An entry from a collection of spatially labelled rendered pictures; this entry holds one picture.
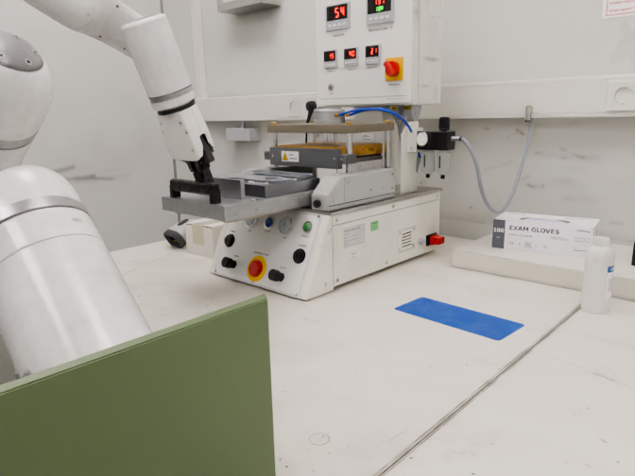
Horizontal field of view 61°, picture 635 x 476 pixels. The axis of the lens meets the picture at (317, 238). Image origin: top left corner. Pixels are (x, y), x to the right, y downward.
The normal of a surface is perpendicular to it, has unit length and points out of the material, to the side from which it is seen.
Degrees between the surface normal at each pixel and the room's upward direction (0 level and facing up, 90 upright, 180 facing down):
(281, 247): 65
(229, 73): 90
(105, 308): 45
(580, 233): 88
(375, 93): 90
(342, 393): 0
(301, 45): 90
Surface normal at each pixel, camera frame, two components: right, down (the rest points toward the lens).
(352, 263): 0.73, 0.14
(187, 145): -0.58, 0.50
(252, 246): -0.62, -0.25
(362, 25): -0.68, 0.18
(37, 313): -0.10, -0.30
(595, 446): -0.02, -0.97
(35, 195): 0.47, -0.60
